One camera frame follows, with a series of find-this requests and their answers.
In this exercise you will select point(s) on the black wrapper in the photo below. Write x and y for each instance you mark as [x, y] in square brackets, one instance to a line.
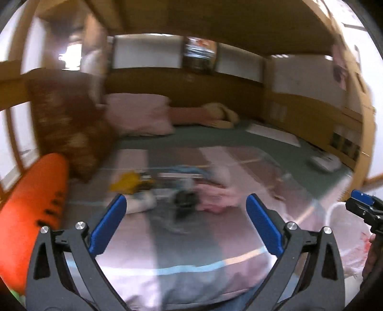
[185, 200]

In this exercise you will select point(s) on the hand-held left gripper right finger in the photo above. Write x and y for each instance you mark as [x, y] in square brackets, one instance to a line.
[263, 227]

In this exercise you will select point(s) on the brown floral cushion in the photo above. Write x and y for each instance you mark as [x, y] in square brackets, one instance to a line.
[65, 125]

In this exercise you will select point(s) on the wooden bunk bed frame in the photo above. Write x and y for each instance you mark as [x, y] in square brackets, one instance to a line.
[209, 86]

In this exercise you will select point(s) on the white flat board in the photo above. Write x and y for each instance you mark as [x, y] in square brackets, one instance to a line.
[272, 133]

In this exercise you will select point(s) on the green mattress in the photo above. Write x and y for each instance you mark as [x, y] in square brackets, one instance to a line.
[227, 136]

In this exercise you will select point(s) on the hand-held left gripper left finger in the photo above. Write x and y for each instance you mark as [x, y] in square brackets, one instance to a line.
[109, 224]

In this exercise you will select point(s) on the pink hanging cloth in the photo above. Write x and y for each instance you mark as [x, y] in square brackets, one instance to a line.
[340, 68]

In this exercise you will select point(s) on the yellow snack packet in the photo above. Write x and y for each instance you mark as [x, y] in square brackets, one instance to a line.
[128, 182]

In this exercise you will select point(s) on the pink paper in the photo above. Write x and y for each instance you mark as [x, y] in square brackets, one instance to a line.
[215, 200]

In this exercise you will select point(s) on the books in bed shelf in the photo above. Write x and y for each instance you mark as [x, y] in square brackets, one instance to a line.
[344, 145]

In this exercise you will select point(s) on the person's right hand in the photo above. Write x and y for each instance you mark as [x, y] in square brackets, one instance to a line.
[370, 257]

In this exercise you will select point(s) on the blue face mask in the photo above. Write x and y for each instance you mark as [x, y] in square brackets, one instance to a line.
[185, 172]

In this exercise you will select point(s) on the orange plush pillow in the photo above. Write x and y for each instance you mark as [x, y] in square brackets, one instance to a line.
[33, 209]

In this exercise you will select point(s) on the plaid blanket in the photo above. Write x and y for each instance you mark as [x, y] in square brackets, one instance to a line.
[191, 254]

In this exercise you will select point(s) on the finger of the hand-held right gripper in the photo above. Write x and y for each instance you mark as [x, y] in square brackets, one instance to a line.
[363, 196]
[363, 213]

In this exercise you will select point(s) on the white massage pillow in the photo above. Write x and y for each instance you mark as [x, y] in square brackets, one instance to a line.
[324, 163]

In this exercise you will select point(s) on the striped plush doll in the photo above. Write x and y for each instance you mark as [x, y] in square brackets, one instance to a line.
[215, 112]

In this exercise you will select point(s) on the bags on shelf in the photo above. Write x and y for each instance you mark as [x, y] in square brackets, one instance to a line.
[199, 55]

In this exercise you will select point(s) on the pink pillow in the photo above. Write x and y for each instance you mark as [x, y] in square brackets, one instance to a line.
[137, 115]

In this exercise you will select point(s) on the white tissue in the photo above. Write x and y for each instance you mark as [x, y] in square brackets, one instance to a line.
[140, 203]

